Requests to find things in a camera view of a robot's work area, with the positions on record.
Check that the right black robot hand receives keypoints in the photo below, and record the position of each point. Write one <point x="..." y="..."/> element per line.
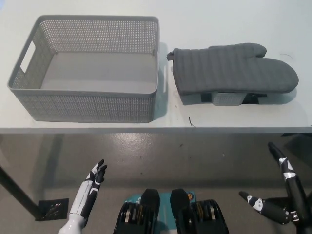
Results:
<point x="296" y="192"/>

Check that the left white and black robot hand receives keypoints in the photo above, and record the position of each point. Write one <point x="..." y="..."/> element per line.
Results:
<point x="84" y="195"/>

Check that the dark grey quilted oven glove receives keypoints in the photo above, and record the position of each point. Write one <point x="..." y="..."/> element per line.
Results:
<point x="219" y="70"/>

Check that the black ribbed robot body block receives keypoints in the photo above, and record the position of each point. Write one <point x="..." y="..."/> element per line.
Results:
<point x="202" y="217"/>
<point x="136" y="214"/>

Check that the black table leg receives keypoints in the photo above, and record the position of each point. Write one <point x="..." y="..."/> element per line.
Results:
<point x="19" y="192"/>

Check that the large grey perforated basket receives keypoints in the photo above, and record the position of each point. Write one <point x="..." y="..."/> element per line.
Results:
<point x="92" y="107"/>

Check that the small grey perforated basket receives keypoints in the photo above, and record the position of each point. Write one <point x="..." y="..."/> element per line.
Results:
<point x="228" y="100"/>

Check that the short dark thread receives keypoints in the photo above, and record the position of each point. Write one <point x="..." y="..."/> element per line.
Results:
<point x="191" y="122"/>

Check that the thin dark thread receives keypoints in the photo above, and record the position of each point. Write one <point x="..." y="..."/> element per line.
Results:
<point x="286" y="55"/>

